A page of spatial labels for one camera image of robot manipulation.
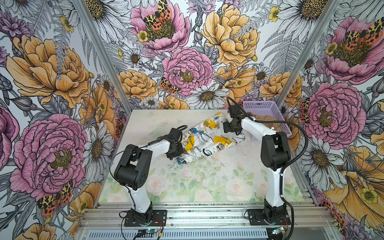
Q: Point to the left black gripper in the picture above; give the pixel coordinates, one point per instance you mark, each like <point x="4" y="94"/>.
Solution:
<point x="180" y="147"/>

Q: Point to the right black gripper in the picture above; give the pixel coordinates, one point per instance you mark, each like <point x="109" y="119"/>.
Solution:
<point x="227" y="128"/>

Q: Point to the lavender plastic basket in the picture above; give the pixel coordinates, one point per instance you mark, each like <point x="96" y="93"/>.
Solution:
<point x="266" y="108"/>

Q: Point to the printed white blue yellow shorts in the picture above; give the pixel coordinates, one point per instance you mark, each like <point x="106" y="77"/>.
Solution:
<point x="206" y="139"/>

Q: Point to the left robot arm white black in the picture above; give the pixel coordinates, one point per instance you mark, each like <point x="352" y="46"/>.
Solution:
<point x="132" y="171"/>

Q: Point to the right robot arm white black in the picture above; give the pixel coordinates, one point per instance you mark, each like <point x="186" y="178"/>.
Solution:
<point x="275" y="154"/>

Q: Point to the beige garment in basket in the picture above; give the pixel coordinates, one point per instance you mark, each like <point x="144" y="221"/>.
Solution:
<point x="262" y="118"/>

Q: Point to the green circuit board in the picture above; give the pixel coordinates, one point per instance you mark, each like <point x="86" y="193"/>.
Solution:
<point x="149" y="233"/>

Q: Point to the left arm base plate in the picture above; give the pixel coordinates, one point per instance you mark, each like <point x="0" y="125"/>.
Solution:
<point x="159" y="217"/>

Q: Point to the white vented cable duct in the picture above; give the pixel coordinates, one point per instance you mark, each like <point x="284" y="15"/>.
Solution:
<point x="180" y="234"/>

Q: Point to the aluminium mounting rail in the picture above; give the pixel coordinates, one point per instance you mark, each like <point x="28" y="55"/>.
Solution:
<point x="208" y="215"/>

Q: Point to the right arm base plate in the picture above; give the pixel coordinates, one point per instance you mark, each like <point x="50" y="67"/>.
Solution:
<point x="258" y="217"/>

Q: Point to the right aluminium frame post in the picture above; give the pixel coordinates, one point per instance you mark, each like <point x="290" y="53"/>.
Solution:
<point x="323" y="22"/>

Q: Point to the aluminium frame post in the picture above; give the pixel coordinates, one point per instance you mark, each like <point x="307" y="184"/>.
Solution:
<point x="94" y="36"/>
<point x="323" y="22"/>

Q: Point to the left aluminium frame post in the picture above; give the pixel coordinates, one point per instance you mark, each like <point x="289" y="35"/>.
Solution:
<point x="94" y="36"/>

